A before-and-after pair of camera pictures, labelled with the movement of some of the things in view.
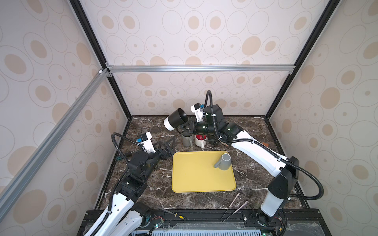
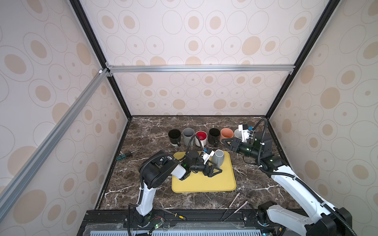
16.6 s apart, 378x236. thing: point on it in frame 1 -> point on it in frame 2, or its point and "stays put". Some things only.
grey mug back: x=224 y=163 -> x=218 y=157
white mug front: x=200 y=140 stays put
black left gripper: x=168 y=151 -> x=209 y=169
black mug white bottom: x=178 y=117 -> x=174 y=137
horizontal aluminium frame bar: x=284 y=69 stays put
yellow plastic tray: x=194 y=171 stays put
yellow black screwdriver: x=175 y=214 stays put
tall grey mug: x=187 y=139 stays put
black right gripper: x=191 y=128 -> x=236 y=145
